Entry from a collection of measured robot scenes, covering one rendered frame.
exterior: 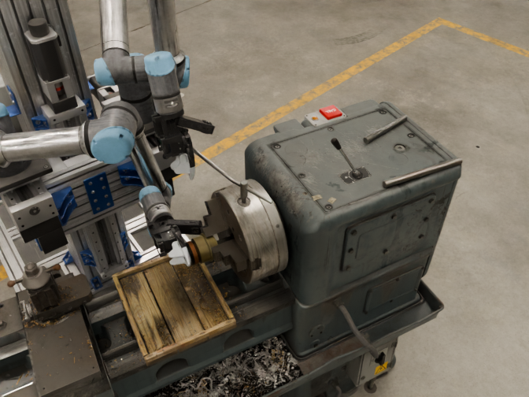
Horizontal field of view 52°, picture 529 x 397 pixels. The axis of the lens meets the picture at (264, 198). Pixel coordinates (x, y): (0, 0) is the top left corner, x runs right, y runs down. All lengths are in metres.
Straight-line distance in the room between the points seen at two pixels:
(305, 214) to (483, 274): 1.81
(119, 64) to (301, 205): 0.64
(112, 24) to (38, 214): 0.71
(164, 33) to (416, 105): 2.79
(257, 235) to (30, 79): 0.99
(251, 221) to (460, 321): 1.66
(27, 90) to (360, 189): 1.21
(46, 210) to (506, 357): 2.18
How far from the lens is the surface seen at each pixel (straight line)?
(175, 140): 1.50
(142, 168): 1.90
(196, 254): 1.67
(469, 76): 4.85
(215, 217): 1.69
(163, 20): 1.89
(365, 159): 1.76
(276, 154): 1.75
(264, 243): 1.60
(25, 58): 2.05
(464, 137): 4.13
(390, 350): 2.40
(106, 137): 1.63
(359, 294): 1.99
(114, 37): 1.62
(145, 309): 1.84
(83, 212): 2.20
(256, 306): 1.83
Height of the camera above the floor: 2.37
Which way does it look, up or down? 44 degrees down
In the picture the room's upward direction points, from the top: straight up
